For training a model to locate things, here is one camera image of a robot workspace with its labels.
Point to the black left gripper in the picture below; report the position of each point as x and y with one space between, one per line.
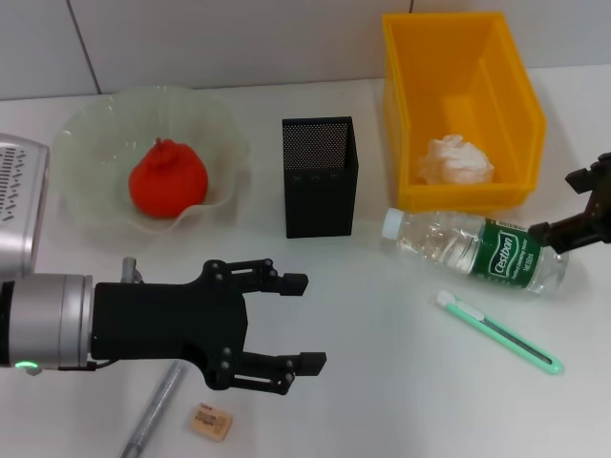
167 319

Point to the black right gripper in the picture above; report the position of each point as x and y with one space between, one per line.
601 202

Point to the white paper ball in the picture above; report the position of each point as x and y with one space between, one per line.
453 162

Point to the clear green-label water bottle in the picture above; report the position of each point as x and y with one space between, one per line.
429 238

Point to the black mesh pen holder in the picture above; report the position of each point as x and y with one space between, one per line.
317 200

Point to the beige eraser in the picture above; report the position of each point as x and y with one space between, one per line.
210 421

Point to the mint green utility knife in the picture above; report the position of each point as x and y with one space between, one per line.
501 334

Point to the silver metal pen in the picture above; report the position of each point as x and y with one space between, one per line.
148 420

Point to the pale green glass fruit plate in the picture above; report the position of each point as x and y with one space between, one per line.
95 133

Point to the yellow plastic bin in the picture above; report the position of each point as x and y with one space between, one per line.
458 95

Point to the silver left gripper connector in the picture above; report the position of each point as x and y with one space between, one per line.
129 269

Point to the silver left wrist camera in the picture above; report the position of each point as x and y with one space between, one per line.
24 214

